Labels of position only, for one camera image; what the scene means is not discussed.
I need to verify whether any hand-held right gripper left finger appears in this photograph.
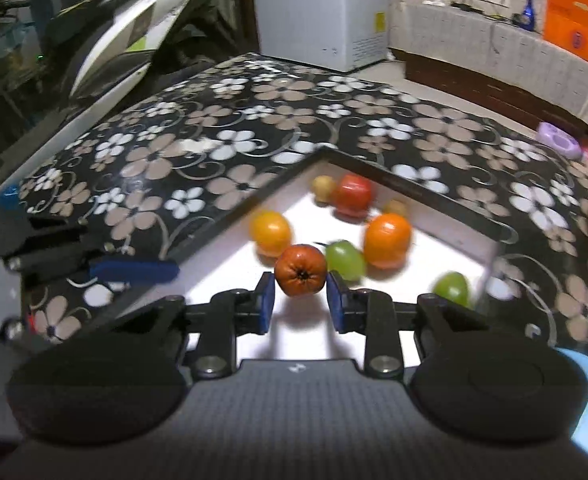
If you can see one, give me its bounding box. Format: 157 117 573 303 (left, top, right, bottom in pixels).
110 272 276 381

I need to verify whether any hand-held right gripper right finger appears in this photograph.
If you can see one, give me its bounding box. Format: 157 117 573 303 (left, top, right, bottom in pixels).
326 270 480 379

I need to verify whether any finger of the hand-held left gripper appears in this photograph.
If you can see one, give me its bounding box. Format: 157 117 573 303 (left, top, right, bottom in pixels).
0 186 34 256
4 217 181 286

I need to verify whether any green tomato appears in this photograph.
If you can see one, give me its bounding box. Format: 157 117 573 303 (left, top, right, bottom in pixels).
324 240 367 282
433 271 471 308

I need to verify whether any brown-red round fruit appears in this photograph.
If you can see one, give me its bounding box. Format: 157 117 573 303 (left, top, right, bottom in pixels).
274 243 328 298

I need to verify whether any black box with white inside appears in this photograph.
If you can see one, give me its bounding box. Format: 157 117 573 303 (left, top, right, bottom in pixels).
171 144 505 361

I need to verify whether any yellow-orange orange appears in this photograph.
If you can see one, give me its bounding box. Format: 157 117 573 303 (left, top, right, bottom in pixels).
250 210 293 257

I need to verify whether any large orange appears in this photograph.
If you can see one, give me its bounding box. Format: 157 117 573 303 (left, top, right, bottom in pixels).
363 212 413 268

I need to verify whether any red tomato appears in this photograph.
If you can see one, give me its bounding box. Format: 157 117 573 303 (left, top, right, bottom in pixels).
331 173 377 216

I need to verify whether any small yellowish round fruit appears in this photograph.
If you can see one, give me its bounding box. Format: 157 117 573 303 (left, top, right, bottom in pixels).
311 175 337 205

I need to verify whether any black floral tablecloth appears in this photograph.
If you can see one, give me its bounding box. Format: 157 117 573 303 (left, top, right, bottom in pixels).
18 52 588 361

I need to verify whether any white and black scooter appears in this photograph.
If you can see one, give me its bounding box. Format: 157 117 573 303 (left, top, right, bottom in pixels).
0 0 225 186

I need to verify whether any dark wooden low cabinet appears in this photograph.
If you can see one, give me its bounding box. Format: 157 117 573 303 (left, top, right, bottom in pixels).
389 47 588 136

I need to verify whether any purple plastic toy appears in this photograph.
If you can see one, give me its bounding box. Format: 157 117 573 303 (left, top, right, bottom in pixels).
536 121 582 160

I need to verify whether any white chest freezer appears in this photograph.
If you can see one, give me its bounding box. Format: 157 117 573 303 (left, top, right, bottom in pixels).
250 0 389 73

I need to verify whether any white lace cabinet cloth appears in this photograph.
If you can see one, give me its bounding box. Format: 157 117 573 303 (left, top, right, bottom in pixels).
389 0 588 128

